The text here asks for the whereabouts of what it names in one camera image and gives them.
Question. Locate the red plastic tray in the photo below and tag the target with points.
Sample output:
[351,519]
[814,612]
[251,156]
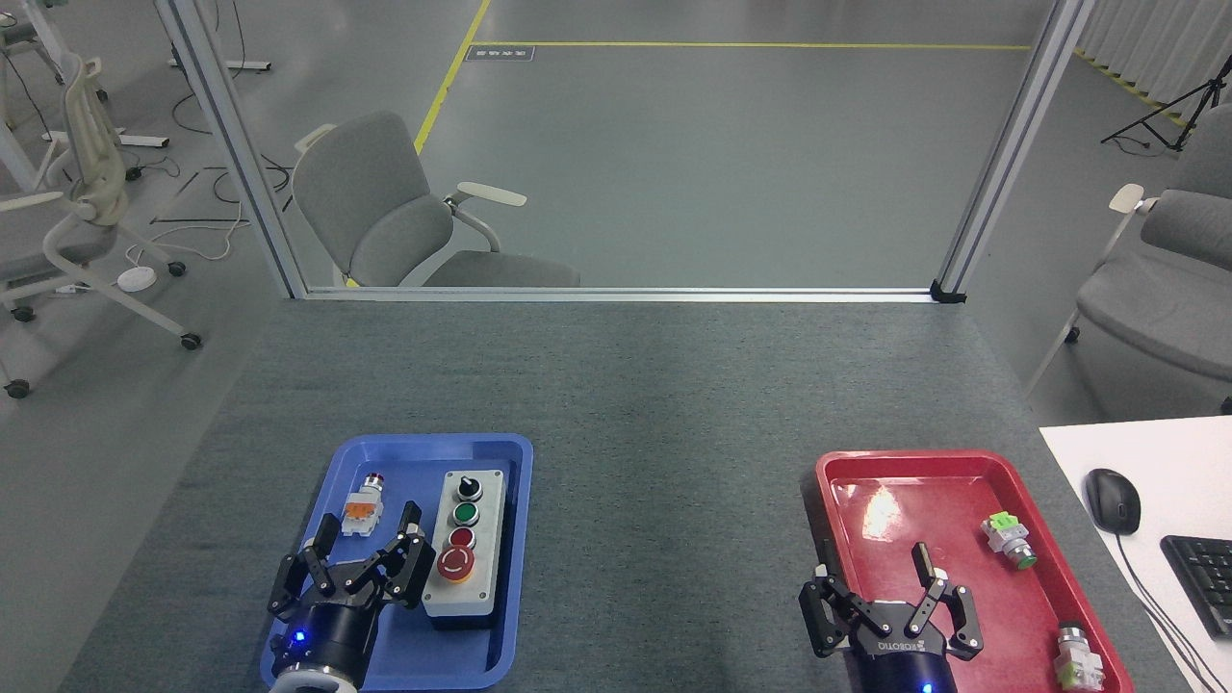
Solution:
[962,500]

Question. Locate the red push button orange block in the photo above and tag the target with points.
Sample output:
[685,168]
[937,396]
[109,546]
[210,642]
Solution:
[364,510]

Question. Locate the silver aluminium post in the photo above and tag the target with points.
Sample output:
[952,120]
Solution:
[236,154]
[1011,154]

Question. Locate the grey upholstered armchair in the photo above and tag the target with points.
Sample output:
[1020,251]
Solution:
[1165,308]

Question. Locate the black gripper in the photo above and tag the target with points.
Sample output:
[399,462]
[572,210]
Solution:
[332,635]
[900,654]

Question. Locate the white side desk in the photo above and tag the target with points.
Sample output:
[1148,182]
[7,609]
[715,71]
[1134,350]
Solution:
[1174,452]

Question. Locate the black corner bracket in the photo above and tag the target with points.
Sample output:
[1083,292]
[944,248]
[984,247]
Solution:
[947,293]

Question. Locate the grey control box with buttons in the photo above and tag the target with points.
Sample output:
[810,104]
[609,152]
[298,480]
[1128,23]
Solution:
[464,544]

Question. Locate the black tripod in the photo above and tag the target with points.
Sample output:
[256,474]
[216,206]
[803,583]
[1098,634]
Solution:
[1179,106]

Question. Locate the green push button green block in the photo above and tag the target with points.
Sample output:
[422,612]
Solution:
[1008,539]

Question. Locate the black keyboard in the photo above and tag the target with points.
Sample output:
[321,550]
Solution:
[1203,582]

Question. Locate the silver aluminium rail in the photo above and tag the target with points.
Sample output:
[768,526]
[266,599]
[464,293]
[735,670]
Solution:
[616,294]

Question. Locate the black computer mouse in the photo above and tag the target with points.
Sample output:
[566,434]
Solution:
[1113,500]

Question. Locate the white curtain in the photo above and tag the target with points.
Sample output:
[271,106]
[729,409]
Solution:
[1155,43]

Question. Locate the grey floor label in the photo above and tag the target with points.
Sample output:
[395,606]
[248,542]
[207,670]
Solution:
[500,53]

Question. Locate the silver push button pale block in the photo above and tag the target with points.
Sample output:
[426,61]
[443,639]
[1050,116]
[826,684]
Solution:
[1076,659]

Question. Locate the white round floor device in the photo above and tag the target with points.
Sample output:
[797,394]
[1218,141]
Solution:
[137,279]

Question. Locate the white mesh office chair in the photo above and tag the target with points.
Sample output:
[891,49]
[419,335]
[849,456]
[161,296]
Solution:
[87,154]

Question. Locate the grey office chair white armrests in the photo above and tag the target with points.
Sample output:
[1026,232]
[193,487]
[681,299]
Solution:
[385,212]

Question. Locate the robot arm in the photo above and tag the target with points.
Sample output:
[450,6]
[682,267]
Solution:
[306,681]

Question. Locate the blue plastic tray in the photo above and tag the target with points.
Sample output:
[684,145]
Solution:
[520,539]

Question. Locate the white desk foot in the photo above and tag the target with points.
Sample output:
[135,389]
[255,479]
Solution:
[226,65]
[115,140]

